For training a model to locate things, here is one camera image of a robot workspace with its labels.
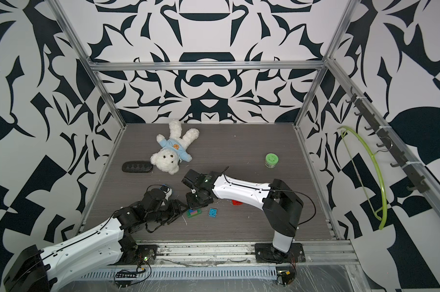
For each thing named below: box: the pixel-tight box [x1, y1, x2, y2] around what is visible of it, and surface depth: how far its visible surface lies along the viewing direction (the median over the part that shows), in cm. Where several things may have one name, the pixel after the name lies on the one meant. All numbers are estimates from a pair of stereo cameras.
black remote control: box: [121, 160, 154, 173], surface depth 98 cm
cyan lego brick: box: [208, 208, 217, 218], surface depth 85 cm
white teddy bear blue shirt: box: [150, 120, 200, 175], surface depth 101 cm
